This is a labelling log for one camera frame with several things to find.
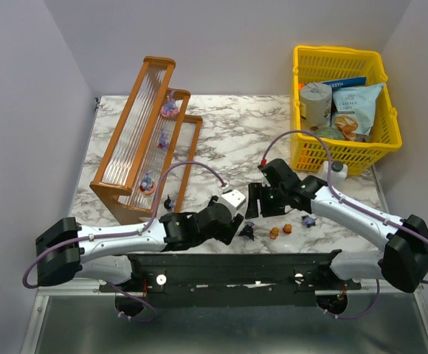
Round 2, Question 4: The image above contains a black hat donkey toy back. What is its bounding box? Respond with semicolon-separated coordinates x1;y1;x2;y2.
239;221;255;241

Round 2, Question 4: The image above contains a black hat donkey toy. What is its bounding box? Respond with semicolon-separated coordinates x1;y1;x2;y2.
163;195;175;212
239;221;255;241

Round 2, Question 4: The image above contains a black hat donkey toy front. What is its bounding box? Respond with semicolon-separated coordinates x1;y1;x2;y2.
163;195;175;212

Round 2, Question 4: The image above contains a purple donkey red base toy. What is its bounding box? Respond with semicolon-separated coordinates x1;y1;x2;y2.
157;126;170;150

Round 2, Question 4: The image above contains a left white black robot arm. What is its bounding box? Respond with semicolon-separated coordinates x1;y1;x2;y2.
35;190;246;287

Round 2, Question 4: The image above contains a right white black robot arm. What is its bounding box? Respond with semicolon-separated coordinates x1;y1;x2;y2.
245;159;428;293

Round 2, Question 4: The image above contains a brown tiered acrylic shelf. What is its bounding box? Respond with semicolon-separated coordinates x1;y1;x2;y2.
90;56;203;225

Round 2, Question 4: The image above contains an orange bear toy front left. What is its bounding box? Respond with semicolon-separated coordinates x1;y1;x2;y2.
269;227;280;240

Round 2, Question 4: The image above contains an orange bear toy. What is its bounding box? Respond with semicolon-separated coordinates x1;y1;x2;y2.
269;227;280;240
283;223;292;235

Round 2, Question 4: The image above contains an orange bear toy front right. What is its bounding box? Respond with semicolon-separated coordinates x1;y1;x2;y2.
283;223;292;235

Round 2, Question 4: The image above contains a purple donkey toy lying down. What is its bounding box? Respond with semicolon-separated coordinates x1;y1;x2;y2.
301;215;317;228

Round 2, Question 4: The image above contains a white bottle grey cap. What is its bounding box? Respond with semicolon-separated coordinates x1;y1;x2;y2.
317;161;348;188

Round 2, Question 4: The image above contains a green round item in basket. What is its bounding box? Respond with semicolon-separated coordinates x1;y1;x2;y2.
311;127;345;141

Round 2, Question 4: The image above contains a grey cylindrical canister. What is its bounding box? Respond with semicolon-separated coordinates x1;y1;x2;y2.
299;83;332;127

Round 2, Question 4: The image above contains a light blue chips bag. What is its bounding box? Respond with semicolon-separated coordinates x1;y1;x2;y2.
331;83;384;142

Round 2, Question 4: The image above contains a dark blue box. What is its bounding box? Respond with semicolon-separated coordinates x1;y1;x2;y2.
322;76;367;91

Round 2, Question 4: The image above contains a yellow plastic basket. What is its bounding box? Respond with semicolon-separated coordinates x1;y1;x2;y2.
290;45;402;176

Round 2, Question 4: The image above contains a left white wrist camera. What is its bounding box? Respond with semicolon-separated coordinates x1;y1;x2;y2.
218;189;246;218

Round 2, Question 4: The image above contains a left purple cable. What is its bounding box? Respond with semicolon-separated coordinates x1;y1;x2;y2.
22;161;229;323

